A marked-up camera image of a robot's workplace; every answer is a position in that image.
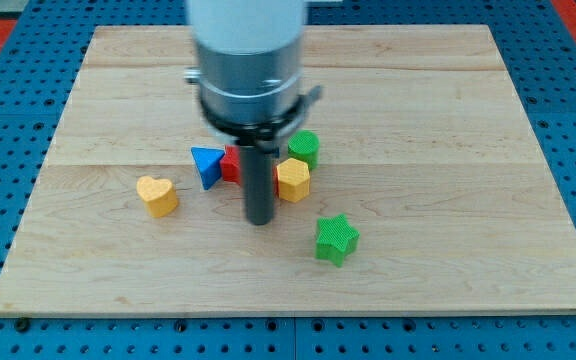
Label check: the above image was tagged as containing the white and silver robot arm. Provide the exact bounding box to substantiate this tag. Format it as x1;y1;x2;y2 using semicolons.
185;0;322;154

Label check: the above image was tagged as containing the red circle block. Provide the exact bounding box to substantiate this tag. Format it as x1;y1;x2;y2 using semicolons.
272;166;279;197

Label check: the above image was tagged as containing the red star block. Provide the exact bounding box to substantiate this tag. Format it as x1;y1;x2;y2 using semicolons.
219;145;241;185

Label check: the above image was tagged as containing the green star block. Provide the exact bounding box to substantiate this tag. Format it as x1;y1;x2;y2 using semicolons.
315;213;360;267

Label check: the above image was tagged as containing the yellow hexagon block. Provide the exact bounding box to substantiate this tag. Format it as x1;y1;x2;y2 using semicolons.
276;158;310;203

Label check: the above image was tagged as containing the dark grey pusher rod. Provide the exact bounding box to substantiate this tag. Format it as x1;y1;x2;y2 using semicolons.
239;146;274;226

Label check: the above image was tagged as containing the green cylinder block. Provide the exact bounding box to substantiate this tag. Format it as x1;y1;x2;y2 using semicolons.
288;130;320;170

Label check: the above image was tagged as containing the blue triangle block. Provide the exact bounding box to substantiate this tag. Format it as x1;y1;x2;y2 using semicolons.
191;147;225;190

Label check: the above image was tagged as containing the yellow heart block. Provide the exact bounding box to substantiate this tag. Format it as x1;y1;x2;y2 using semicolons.
136;176;179;218

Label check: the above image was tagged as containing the wooden board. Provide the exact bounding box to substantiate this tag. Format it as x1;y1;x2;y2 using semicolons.
0;25;576;318

